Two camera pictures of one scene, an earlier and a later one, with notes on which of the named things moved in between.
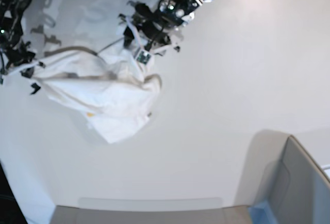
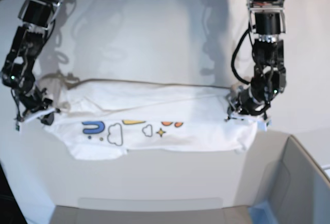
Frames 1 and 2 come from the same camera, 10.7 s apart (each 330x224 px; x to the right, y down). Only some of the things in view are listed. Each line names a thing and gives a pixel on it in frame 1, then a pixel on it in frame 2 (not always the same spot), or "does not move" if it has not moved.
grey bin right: x=282 y=184 does not move
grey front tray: x=150 y=210 does not move
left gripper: x=10 y=57 -> x=31 y=103
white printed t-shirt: x=117 y=95 -> x=104 y=118
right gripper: x=151 y=28 -> x=251 y=103
